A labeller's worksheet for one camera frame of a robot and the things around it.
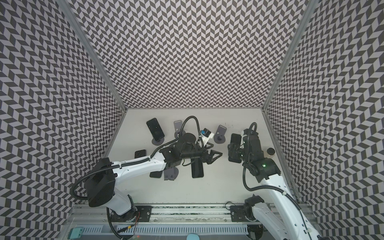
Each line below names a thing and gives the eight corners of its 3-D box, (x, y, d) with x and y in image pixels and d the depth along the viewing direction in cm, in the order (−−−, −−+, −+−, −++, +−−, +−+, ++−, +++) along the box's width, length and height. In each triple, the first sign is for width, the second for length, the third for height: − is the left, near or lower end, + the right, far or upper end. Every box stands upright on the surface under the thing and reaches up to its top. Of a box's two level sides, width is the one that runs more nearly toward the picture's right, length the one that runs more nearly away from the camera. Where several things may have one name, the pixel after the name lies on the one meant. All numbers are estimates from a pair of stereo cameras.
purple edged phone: (136, 158, 94) (134, 155, 91) (136, 153, 96) (134, 151, 93) (145, 156, 95) (144, 153, 92) (145, 151, 97) (144, 149, 94)
